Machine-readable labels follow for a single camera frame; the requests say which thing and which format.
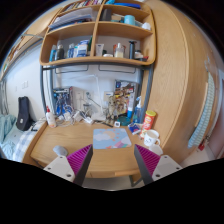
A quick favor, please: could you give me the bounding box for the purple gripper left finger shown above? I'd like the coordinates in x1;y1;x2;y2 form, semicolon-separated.
44;145;93;186

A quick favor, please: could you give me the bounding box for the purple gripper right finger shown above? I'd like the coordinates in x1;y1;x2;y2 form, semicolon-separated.
134;145;182;185

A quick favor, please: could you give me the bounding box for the grey computer mouse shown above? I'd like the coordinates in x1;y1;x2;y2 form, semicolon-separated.
53;145;68;156

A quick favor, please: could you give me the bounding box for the pastel printed mouse pad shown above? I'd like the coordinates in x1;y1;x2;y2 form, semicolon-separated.
93;128;132;149

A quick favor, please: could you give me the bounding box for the white ceramic mug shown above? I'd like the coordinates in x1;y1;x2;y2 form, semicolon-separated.
144;130;160;146

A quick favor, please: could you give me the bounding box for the red yellow chips can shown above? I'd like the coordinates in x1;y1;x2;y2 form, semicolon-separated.
140;110;156;138

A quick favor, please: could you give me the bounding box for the blue spray bottle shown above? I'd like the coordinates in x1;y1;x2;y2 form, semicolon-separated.
133;96;141;123

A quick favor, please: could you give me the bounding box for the white lotion bottle red cap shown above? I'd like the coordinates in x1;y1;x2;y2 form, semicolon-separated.
46;107;56;128

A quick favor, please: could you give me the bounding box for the striped towel on wardrobe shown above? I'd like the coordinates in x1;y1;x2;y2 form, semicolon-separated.
188;74;215;148

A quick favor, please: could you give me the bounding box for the bed with checkered bedding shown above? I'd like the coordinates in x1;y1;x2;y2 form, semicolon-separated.
0;114;43;162

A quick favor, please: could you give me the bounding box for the black guitar bag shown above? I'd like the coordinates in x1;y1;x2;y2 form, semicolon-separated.
16;96;33;131

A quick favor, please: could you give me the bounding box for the blue robot model box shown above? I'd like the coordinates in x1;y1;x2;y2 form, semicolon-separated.
53;87;73;116

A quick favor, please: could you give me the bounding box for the colourful anime poster box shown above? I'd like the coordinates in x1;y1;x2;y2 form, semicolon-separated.
114;80;136;115

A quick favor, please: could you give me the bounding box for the wooden wardrobe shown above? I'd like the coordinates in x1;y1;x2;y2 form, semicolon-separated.
146;0;221;163

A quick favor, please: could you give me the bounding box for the black tall bottle on shelf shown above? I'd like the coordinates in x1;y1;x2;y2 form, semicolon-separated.
129;41;137;59

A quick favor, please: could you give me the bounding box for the teal mug on shelf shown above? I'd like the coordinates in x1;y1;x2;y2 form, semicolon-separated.
124;15;135;25

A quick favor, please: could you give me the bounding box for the stack of papers on shelf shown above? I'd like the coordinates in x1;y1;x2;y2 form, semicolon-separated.
49;8;93;29

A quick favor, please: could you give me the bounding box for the wooden wall shelf unit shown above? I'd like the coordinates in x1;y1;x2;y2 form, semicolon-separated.
40;0;156;66

